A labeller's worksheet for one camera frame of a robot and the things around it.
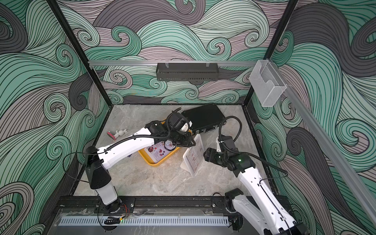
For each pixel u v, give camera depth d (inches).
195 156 30.8
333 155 19.8
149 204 29.2
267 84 30.1
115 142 18.4
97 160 18.6
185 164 29.1
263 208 16.7
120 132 38.8
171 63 36.7
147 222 29.9
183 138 25.4
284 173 17.1
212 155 26.0
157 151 36.4
